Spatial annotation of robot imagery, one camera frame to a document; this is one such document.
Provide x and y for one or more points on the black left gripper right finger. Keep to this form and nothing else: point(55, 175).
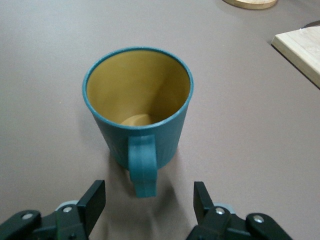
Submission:
point(203, 207)

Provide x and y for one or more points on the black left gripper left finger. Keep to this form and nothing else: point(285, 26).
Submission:
point(92, 205)

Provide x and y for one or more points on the teal cup with yellow inside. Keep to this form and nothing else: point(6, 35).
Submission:
point(140, 150)

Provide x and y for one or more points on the wooden mug tree rack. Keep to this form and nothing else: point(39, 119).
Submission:
point(250, 3)

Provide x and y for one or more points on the brown table mat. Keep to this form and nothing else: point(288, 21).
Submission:
point(37, 100)

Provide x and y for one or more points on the wooden cutting board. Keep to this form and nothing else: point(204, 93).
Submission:
point(302, 50)

